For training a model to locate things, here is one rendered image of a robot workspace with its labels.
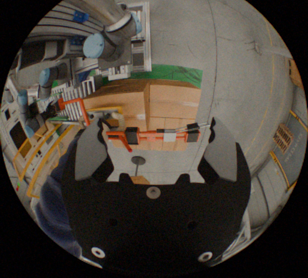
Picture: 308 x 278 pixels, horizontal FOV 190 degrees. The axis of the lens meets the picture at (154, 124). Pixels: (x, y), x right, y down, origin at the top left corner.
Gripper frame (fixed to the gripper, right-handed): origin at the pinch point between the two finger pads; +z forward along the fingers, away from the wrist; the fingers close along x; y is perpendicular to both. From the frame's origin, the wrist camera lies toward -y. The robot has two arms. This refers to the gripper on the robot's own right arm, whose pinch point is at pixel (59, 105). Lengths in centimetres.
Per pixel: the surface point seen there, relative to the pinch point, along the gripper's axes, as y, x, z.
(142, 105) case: 59, -16, 24
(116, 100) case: 38.9, -11.5, 23.9
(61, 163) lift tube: 29.7, -15.7, -32.8
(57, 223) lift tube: 38, -18, -59
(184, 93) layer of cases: 100, -19, 64
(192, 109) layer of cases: 112, -38, 64
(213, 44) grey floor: 168, 64, 118
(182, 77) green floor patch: 110, -6, 118
